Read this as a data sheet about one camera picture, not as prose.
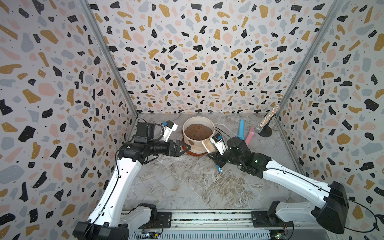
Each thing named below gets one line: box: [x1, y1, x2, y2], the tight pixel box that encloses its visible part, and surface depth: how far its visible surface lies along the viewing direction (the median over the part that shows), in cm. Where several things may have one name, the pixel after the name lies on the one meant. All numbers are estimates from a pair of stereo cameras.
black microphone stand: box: [258, 113, 278, 138], surface depth 112 cm
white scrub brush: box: [201, 137, 222, 155], surface depth 73 cm
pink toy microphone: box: [245, 126, 256, 146], surface depth 107 cm
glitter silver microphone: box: [254, 105, 281, 134], surface depth 97 cm
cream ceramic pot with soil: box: [182, 116, 215, 154], surface depth 97 cm
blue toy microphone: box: [238, 119, 245, 141], surface depth 114 cm
